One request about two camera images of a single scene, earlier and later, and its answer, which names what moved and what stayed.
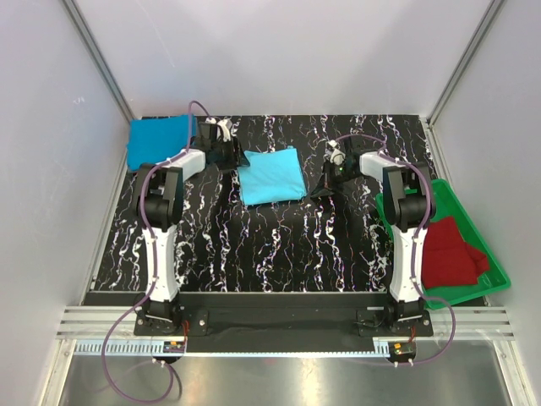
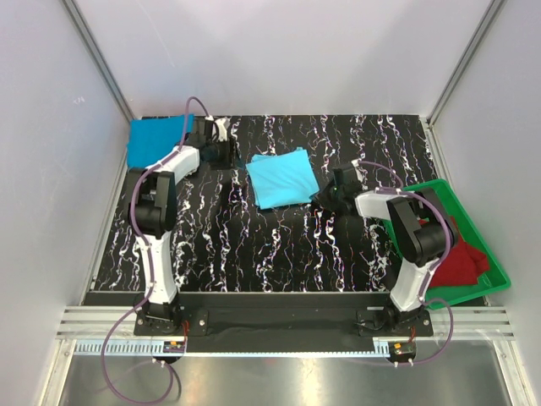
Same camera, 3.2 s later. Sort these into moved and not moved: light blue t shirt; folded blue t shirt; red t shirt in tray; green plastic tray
Moved: light blue t shirt
Not moved: folded blue t shirt; green plastic tray; red t shirt in tray
